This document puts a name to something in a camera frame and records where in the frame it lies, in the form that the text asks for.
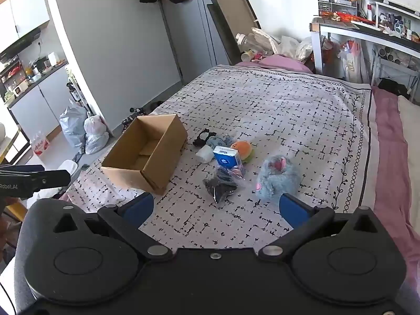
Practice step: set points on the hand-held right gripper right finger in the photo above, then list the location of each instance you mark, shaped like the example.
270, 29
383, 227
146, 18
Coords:
293, 211

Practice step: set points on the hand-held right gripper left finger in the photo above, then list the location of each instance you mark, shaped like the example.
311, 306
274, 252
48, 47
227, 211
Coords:
139, 208

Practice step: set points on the brown cardboard box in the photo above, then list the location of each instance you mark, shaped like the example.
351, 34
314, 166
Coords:
154, 157

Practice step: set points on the black cloth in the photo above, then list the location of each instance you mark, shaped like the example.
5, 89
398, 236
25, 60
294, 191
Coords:
220, 185

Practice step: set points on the orange burger plush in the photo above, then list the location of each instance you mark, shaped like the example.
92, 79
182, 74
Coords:
242, 149

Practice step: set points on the blue tissue pack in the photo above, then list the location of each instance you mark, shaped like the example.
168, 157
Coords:
228, 162

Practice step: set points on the white soft pouch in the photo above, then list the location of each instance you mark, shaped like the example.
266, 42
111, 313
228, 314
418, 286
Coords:
205, 153

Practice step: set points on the grey-blue knitted cloth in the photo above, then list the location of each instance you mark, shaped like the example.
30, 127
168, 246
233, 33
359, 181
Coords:
217, 141

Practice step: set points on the red and white bag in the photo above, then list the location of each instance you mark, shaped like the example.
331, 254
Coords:
40, 144

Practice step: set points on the grey plastic bag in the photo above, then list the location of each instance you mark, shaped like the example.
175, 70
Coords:
73, 124

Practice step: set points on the kitchen counter cabinet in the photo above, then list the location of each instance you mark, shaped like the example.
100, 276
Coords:
36, 101

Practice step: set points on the white plastic bag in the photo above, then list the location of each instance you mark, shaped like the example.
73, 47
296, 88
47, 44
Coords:
95, 134

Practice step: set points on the black fuzzy plush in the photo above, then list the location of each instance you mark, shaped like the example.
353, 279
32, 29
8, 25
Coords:
201, 137

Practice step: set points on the white black-patterned blanket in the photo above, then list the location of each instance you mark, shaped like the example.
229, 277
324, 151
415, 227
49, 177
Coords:
262, 111

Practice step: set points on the pink bed sheet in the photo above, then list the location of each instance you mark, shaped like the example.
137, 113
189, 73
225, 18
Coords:
390, 157

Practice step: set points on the cream pillow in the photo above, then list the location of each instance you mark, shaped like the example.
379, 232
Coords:
410, 131

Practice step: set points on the paper cup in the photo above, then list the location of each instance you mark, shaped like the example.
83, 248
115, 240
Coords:
248, 55

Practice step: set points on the crumpled white plastic bags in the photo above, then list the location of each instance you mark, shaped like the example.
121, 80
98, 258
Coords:
288, 47

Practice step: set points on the clear plastic jar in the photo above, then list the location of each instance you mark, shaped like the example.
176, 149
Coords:
249, 42

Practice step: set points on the grey door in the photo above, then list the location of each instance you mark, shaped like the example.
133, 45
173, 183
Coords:
190, 32

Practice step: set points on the white desk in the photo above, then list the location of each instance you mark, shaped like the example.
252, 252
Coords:
361, 29

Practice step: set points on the black-framed brown board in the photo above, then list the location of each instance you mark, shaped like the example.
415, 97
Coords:
229, 16

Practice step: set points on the grey desktop drawer organizer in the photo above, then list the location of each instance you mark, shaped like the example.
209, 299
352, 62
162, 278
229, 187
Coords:
338, 1

